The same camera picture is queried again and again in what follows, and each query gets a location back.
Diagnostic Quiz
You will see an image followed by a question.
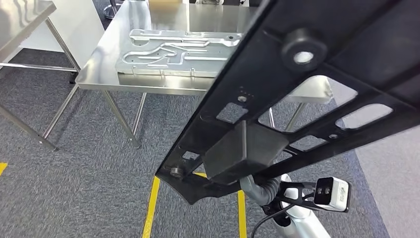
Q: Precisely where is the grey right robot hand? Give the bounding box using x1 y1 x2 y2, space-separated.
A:
239 176 263 203

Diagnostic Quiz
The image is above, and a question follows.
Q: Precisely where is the black plastic plate bracket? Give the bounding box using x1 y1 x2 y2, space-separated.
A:
155 0 420 206

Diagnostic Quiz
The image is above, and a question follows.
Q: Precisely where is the stainless steel workbench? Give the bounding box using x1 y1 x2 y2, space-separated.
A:
74 0 335 148

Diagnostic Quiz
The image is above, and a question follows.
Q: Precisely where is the machined aluminium plate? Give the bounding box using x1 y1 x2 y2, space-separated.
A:
114 28 245 78

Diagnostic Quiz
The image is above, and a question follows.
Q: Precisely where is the white partition panel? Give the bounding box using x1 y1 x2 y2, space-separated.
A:
18 0 105 53

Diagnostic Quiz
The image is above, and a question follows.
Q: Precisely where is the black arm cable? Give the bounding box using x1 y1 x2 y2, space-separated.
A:
251 203 296 238

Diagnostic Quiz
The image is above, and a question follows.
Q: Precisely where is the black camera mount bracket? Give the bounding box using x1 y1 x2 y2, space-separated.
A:
275 180 317 211

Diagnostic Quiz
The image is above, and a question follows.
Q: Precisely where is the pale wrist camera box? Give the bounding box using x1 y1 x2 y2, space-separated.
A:
313 177 351 213

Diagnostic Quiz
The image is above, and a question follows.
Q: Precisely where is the steel frame table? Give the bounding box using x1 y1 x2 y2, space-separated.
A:
0 0 81 152

